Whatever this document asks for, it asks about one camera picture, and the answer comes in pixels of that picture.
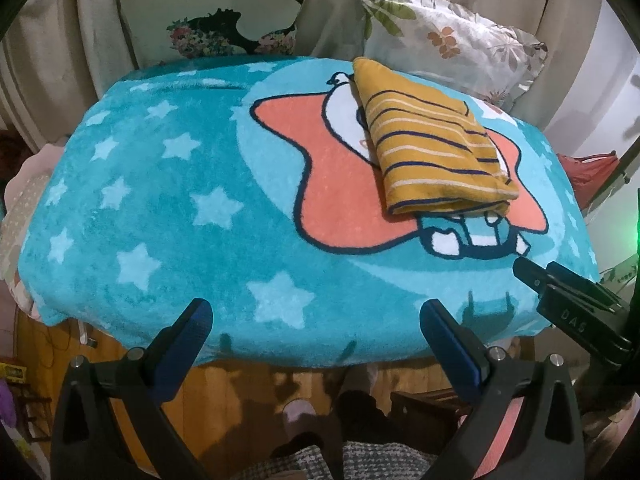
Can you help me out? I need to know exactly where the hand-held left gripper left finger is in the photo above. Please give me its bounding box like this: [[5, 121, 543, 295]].
[[50, 298, 215, 480]]

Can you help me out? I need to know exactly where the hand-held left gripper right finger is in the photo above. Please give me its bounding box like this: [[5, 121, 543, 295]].
[[419, 298, 586, 480]]

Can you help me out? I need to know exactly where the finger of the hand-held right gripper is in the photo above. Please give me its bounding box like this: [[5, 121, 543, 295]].
[[546, 261, 628, 313], [512, 257, 635, 363]]

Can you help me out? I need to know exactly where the yellow striped shirt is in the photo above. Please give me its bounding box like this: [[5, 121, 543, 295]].
[[351, 56, 521, 217]]

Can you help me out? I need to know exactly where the dark wooden stool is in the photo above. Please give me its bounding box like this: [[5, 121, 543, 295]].
[[390, 387, 473, 456]]

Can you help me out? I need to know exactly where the red cloth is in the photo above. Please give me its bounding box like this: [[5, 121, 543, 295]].
[[556, 152, 618, 211]]

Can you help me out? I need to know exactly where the blue star print blanket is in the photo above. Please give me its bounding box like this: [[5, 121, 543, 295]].
[[20, 55, 601, 368]]

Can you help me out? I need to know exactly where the person's pink slipper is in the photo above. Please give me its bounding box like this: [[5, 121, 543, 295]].
[[282, 399, 318, 441]]

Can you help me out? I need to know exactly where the person's houndstooth clothing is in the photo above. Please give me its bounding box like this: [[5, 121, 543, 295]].
[[235, 440, 436, 480]]

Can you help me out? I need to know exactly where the purple plush object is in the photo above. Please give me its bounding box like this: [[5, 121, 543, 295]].
[[0, 379, 18, 426]]

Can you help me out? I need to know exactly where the dotted beige cloth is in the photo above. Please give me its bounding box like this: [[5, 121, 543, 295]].
[[0, 175, 51, 281]]

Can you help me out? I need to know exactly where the pink cloth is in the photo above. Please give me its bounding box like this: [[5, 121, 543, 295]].
[[5, 142, 66, 201]]

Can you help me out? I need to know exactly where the white leaf print pillow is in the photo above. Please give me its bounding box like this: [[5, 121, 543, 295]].
[[357, 0, 549, 111]]

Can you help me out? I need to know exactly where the beige curtain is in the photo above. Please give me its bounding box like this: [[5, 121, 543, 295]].
[[0, 0, 616, 141]]

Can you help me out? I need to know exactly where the cream pillow with dark figure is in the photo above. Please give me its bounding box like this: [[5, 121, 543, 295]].
[[110, 0, 321, 68]]

